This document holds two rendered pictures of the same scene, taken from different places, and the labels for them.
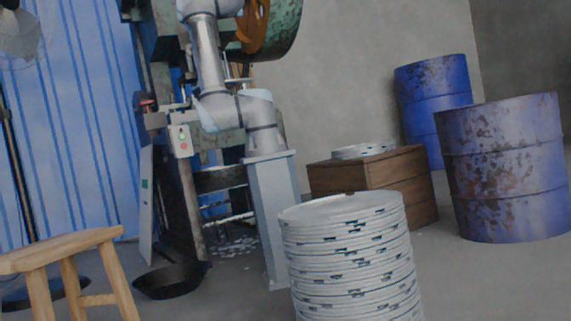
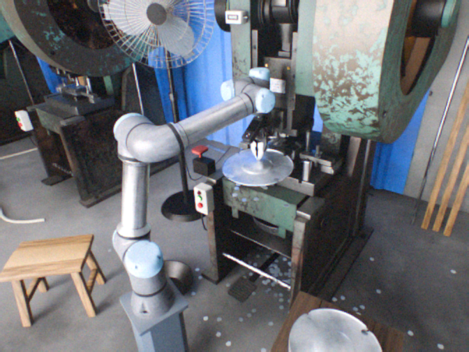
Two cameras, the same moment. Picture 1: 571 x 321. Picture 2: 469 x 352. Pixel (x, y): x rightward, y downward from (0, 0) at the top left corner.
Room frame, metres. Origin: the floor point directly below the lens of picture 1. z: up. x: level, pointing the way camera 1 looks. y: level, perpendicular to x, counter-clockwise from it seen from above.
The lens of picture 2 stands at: (1.58, -0.84, 1.45)
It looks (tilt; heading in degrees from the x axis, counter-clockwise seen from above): 30 degrees down; 64
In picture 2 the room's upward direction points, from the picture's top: 2 degrees counter-clockwise
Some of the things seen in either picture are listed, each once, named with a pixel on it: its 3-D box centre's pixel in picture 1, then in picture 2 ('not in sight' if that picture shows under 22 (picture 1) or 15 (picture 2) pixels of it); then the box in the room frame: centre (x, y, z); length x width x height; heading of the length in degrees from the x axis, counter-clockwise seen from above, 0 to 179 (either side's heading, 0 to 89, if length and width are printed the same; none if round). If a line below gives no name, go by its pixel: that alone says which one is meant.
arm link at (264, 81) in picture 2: not in sight; (259, 84); (2.23, 0.27, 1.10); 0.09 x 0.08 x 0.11; 6
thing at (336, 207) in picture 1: (338, 205); not in sight; (1.09, -0.09, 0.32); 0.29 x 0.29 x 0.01
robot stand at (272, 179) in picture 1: (279, 216); (162, 341); (1.67, 0.08, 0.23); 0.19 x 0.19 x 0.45; 9
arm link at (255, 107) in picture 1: (255, 108); (145, 265); (1.67, 0.08, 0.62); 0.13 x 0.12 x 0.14; 96
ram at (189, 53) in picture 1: (195, 42); (283, 89); (2.38, 0.35, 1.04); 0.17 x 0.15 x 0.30; 26
